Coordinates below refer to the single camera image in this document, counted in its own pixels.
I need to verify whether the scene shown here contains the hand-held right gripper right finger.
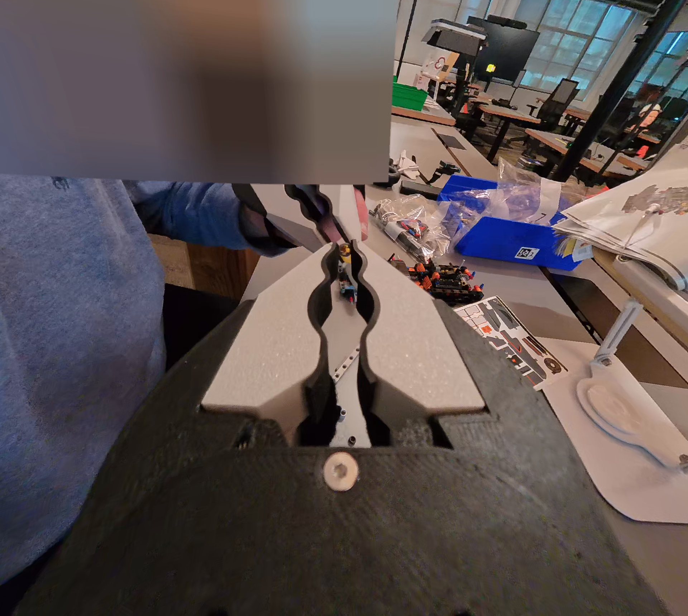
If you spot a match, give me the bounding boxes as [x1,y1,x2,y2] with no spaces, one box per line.
[350,241,488,447]

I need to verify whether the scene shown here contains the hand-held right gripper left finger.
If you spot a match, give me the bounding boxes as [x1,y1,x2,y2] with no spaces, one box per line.
[200,242,340,447]

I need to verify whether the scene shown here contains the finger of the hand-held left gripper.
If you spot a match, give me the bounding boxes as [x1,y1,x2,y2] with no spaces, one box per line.
[319,184,372,243]
[263,184,351,254]

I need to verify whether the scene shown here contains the small multicoloured lego assembly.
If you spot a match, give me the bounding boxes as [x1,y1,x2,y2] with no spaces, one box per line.
[336,241,362,305]

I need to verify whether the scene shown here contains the partly built lego car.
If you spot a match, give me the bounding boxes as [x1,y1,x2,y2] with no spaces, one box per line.
[390,253,484,305]

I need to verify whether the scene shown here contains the person's left forearm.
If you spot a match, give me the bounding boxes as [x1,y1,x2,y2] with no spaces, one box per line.
[123,181,293,258]

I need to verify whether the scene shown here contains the clear bag of lego pieces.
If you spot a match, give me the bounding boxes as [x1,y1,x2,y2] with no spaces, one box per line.
[371,197,458,264]

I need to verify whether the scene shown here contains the long light grey lego beam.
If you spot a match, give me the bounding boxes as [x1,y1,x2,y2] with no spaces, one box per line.
[329,344,362,387]

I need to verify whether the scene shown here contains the lego instruction booklet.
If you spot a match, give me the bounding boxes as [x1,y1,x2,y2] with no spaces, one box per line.
[554,143,688,294]

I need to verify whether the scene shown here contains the sticker sheet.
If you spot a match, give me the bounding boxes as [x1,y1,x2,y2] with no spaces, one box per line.
[454,295,569,391]

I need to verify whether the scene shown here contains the green plastic bin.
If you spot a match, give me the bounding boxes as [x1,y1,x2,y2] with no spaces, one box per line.
[391,76,430,109]

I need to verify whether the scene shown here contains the blue plastic bin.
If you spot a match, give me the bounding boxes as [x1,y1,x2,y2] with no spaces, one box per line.
[438,174,584,271]

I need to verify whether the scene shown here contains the crumpled clear plastic bags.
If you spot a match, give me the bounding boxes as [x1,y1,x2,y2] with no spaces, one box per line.
[446,156,578,230]

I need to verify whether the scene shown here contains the wood top office desk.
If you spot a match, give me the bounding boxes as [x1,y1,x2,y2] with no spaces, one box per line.
[476,102,541,165]
[524,127,648,176]

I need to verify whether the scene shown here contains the grey desk monitor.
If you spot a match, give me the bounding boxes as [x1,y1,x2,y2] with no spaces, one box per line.
[422,19,487,58]

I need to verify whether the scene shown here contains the person's torso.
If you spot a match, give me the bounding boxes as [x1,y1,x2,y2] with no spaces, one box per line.
[0,175,167,584]

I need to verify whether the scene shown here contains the black office chair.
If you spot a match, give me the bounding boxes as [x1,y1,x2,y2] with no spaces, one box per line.
[537,78,578,133]

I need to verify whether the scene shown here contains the white booklet stand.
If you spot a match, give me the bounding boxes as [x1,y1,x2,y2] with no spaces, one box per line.
[537,299,688,524]

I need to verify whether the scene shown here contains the black steel pillar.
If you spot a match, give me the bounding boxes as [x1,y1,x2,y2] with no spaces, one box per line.
[551,0,688,181]

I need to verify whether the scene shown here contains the black wall screen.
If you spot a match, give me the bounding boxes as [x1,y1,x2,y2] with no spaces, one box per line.
[468,16,541,85]

